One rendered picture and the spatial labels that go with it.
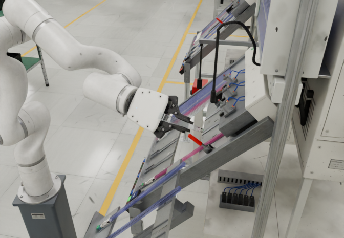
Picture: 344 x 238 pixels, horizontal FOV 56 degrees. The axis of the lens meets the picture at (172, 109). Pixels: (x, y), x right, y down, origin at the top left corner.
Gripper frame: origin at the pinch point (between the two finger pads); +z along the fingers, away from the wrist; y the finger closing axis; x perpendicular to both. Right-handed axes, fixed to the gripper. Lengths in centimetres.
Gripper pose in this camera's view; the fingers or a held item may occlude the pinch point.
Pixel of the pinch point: (183, 123)
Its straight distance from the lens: 81.5
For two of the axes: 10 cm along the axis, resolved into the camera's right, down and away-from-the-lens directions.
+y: 3.9, -9.2, 0.1
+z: 8.3, 3.4, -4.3
